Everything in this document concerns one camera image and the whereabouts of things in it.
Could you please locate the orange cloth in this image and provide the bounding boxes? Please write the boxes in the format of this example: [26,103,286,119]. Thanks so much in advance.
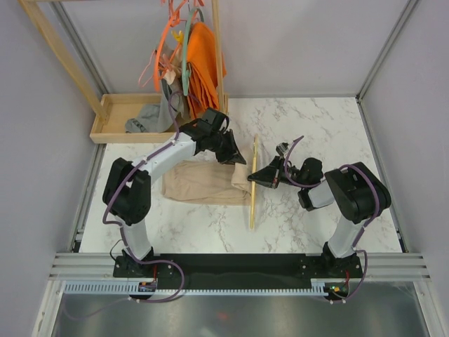
[187,22,219,119]

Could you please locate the beige trousers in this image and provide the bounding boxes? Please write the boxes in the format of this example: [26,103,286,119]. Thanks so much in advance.
[161,147,253,206]

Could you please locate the wooden clothes rack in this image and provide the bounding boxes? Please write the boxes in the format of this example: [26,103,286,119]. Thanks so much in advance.
[20,1,227,144]

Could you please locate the grey slotted cable duct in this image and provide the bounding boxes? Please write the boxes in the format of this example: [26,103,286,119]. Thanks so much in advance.
[64,281,328,296]

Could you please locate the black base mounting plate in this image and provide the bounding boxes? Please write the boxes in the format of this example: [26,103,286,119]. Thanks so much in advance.
[113,253,363,291]

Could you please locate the aluminium frame rail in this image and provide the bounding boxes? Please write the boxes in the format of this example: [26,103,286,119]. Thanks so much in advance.
[49,253,430,282]

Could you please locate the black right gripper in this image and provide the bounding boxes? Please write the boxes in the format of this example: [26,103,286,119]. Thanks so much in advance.
[248,156,307,189]

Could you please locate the orange plastic hanger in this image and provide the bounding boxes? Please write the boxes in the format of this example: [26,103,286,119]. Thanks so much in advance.
[152,0,203,91]

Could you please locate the pink thin hanger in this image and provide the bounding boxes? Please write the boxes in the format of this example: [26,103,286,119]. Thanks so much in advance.
[138,49,157,88]

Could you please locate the grey garment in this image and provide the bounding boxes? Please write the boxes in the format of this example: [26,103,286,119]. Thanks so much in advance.
[125,78,190,133]

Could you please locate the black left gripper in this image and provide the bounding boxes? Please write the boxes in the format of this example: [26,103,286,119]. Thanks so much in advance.
[208,129,245,166]

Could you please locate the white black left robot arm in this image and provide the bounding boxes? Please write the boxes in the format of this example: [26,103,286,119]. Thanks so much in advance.
[102,108,246,277]

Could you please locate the teal plastic hanger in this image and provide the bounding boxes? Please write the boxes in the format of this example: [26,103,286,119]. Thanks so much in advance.
[181,7,204,97]

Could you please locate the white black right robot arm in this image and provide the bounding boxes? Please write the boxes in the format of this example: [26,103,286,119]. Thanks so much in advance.
[248,156,391,277]

